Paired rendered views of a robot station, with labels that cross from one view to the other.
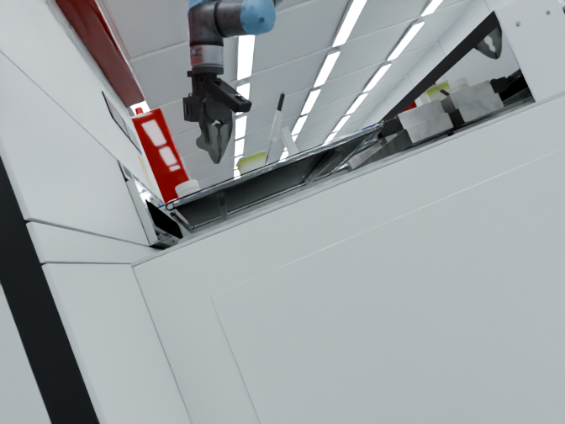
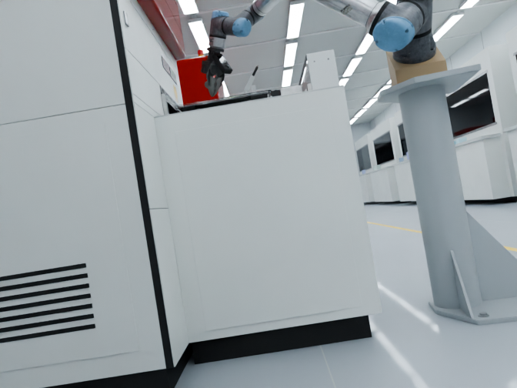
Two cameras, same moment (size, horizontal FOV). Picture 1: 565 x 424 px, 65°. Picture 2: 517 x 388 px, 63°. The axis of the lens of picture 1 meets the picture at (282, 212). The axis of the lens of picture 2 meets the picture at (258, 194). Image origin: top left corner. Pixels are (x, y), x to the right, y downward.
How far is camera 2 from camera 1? 98 cm
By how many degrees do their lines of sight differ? 10
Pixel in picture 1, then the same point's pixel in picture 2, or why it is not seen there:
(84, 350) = (137, 120)
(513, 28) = (311, 62)
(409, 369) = (229, 168)
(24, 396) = (125, 125)
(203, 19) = (216, 25)
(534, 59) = (316, 76)
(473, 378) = (249, 176)
